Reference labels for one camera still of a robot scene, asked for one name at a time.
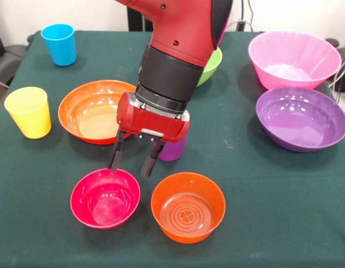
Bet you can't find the purple wide shallow bowl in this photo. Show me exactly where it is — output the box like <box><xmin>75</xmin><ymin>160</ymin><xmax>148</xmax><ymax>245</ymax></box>
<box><xmin>255</xmin><ymin>87</ymin><xmax>345</xmax><ymax>153</ymax></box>

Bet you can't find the pink large bowl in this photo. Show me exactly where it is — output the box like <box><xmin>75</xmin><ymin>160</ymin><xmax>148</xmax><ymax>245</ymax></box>
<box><xmin>247</xmin><ymin>30</ymin><xmax>343</xmax><ymax>91</ymax></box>

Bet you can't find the yellow plastic cup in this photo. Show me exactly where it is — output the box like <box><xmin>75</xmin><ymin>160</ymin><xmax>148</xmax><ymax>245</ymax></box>
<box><xmin>4</xmin><ymin>86</ymin><xmax>52</xmax><ymax>140</ymax></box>

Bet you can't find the red small bowl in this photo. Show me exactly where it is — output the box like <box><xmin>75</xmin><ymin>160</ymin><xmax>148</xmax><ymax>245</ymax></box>
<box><xmin>70</xmin><ymin>167</ymin><xmax>141</xmax><ymax>230</ymax></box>

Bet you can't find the orange small bowl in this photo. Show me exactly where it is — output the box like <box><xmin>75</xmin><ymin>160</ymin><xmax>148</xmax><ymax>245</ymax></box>
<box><xmin>150</xmin><ymin>172</ymin><xmax>227</xmax><ymax>245</ymax></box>

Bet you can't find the dark green table cloth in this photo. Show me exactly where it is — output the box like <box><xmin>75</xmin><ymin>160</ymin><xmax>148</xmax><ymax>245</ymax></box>
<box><xmin>0</xmin><ymin>30</ymin><xmax>345</xmax><ymax>268</ymax></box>

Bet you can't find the green bowl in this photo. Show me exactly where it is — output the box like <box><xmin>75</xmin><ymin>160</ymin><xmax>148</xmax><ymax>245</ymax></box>
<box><xmin>196</xmin><ymin>47</ymin><xmax>223</xmax><ymax>88</ymax></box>

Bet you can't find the black office chair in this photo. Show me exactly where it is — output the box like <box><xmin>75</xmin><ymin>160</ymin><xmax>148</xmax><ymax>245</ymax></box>
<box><xmin>0</xmin><ymin>19</ymin><xmax>30</xmax><ymax>115</ymax></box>

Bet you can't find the orange wide shallow bowl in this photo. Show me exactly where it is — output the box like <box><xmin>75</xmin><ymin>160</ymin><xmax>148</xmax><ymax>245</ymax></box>
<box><xmin>57</xmin><ymin>80</ymin><xmax>137</xmax><ymax>145</ymax></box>

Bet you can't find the blue plastic cup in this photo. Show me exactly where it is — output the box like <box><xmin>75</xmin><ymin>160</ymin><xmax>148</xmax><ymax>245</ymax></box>
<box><xmin>40</xmin><ymin>23</ymin><xmax>78</xmax><ymax>67</ymax></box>

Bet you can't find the black rounded object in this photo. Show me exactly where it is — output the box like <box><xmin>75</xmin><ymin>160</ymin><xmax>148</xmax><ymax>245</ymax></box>
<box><xmin>325</xmin><ymin>37</ymin><xmax>341</xmax><ymax>49</ymax></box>

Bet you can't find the grey blue cable bundle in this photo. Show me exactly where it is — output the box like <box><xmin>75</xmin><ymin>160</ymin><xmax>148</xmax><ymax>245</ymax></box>
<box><xmin>328</xmin><ymin>55</ymin><xmax>345</xmax><ymax>119</ymax></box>

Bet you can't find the purple plastic cup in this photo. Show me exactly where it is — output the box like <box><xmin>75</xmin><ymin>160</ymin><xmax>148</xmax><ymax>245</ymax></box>
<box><xmin>157</xmin><ymin>130</ymin><xmax>189</xmax><ymax>162</ymax></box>

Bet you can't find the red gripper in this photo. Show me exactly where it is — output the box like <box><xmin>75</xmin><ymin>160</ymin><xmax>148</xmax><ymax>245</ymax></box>
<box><xmin>107</xmin><ymin>91</ymin><xmax>191</xmax><ymax>179</ymax></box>

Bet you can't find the black hanging cable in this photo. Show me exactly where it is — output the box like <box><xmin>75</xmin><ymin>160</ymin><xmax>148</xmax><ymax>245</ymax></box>
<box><xmin>246</xmin><ymin>0</ymin><xmax>255</xmax><ymax>30</ymax></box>

